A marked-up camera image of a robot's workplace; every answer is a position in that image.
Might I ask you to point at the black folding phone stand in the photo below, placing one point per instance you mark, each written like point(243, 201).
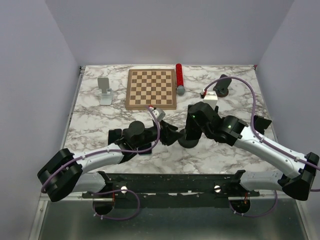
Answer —
point(260, 124)

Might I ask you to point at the black front mounting rail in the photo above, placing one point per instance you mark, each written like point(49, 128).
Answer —
point(150, 190)

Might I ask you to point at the black round phone stand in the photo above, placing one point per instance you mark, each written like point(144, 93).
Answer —
point(187, 144)

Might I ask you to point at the left aluminium extrusion rail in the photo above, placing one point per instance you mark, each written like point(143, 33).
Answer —
point(44, 197)

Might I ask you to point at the grey metal phone stand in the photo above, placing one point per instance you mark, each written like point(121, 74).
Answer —
point(107, 93)

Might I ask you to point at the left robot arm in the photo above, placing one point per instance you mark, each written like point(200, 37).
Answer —
point(60, 175)

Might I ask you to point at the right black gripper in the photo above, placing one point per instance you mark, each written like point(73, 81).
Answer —
point(189, 107)

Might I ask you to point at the teal-backed phone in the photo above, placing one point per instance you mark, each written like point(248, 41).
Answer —
point(144, 150)

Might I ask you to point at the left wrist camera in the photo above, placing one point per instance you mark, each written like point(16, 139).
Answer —
point(156, 113)

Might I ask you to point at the wooden chessboard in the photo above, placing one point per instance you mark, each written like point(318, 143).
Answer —
point(151, 87)

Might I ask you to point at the brown round phone stand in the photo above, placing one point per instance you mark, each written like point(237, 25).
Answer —
point(221, 87)

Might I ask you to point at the red handled microphone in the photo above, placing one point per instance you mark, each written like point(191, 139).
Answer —
point(180, 89)

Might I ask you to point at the purple-cased black phone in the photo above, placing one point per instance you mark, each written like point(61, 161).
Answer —
point(113, 135)

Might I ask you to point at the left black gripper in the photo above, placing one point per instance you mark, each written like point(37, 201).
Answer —
point(170, 137)

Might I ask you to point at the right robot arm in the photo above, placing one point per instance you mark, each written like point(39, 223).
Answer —
point(295, 172)

